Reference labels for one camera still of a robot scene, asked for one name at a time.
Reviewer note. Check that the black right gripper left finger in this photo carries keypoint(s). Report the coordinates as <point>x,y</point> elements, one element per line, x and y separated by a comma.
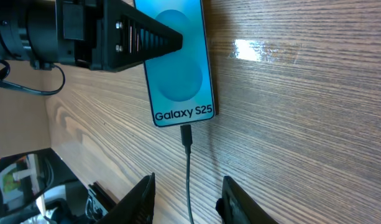
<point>136,207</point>

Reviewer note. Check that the Galaxy S25 smartphone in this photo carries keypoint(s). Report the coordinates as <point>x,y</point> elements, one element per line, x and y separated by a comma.
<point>179,83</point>

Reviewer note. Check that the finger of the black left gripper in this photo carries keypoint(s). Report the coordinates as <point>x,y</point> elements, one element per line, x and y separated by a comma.
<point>130,37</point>

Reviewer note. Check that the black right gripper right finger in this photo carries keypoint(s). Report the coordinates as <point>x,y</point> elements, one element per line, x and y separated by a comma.
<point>237,207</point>

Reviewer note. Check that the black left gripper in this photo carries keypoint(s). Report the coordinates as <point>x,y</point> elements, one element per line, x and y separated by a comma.
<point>48,32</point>

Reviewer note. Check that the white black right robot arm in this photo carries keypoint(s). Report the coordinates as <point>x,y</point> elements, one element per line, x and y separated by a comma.
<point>26,177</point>

